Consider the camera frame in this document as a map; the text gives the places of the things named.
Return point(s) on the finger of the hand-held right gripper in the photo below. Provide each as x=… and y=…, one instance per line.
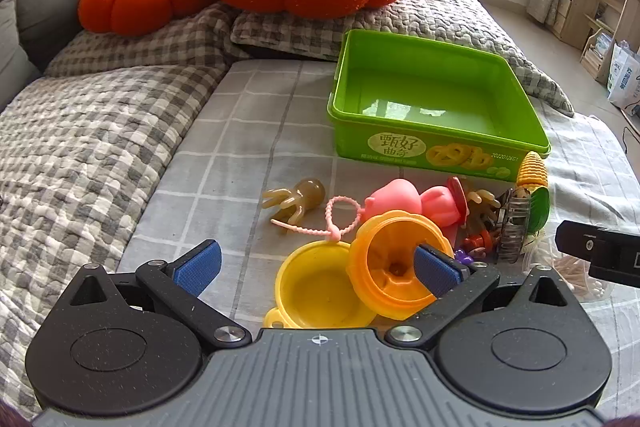
x=607, y=252

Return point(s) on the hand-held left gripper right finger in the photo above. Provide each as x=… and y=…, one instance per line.
x=435, y=272

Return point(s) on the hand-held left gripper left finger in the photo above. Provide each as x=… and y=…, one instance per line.
x=200, y=264

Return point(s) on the purple toy grapes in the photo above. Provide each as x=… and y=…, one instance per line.
x=464, y=257

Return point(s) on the cotton swab container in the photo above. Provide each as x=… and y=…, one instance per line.
x=565, y=277

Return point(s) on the orange toy lid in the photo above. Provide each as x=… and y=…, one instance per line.
x=380, y=252

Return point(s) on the pink pig toy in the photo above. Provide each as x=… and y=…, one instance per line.
x=395, y=197

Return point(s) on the toy corn cob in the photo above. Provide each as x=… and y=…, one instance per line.
x=532, y=172

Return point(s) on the yellow toy pot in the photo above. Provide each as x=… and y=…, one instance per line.
x=315, y=287

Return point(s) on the amber toy octopus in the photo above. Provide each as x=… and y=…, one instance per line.
x=482, y=202
x=305, y=194

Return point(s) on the green plastic box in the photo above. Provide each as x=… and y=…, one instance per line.
x=380, y=152

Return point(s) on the small red toy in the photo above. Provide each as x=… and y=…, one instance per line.
x=480, y=239

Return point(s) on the clear hair claw clip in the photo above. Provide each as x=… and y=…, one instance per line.
x=515, y=227

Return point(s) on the grey grid bed sheet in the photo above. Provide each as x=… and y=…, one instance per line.
x=240, y=132

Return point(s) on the grey checked quilt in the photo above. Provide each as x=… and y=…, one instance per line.
x=85, y=147

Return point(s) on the white paper bag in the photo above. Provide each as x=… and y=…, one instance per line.
x=622, y=77

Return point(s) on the grey checked pillow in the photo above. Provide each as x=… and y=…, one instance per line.
x=440, y=17
x=150, y=44

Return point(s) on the wooden shelf unit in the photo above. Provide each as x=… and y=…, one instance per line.
x=595, y=2

